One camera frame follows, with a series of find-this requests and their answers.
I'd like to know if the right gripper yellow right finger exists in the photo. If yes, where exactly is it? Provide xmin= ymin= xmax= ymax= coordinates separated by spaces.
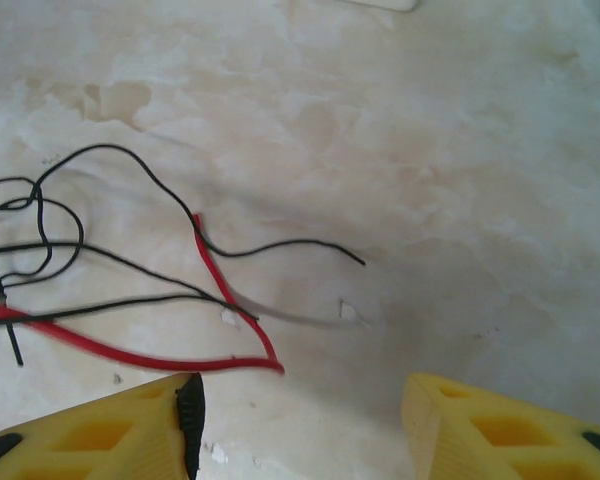
xmin=402 ymin=372 xmax=600 ymax=480

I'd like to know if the black wire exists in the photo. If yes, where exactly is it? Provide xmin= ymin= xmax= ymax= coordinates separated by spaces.
xmin=0 ymin=293 xmax=211 ymax=329
xmin=0 ymin=242 xmax=260 ymax=321
xmin=0 ymin=144 xmax=367 ymax=281

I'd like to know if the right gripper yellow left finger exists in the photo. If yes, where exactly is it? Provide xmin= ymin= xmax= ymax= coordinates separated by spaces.
xmin=0 ymin=372 xmax=207 ymax=480

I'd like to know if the red wire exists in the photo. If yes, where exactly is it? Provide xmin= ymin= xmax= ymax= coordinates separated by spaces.
xmin=0 ymin=213 xmax=286 ymax=376

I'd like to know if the small white grey-handled basket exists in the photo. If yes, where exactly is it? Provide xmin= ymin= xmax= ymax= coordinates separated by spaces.
xmin=347 ymin=0 xmax=422 ymax=12

